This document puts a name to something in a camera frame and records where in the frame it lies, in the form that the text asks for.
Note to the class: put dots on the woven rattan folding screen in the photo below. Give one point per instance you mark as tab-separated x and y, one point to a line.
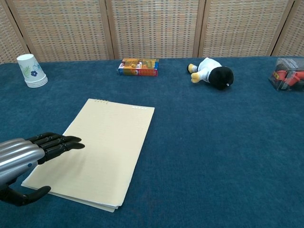
152	28

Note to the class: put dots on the beige cover notepad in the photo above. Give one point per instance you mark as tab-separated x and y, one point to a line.
99	152

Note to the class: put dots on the clear box with orange tool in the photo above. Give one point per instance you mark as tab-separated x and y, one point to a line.
287	74

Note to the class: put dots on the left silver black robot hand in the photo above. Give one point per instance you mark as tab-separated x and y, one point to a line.
21	152

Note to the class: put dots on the black white penguin plush toy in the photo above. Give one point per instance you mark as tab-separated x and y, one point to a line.
212	72

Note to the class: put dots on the white floral paper cup stack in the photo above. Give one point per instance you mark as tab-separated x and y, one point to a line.
31	71

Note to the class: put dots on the orange colourful carton box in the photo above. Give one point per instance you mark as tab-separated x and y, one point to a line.
139	67

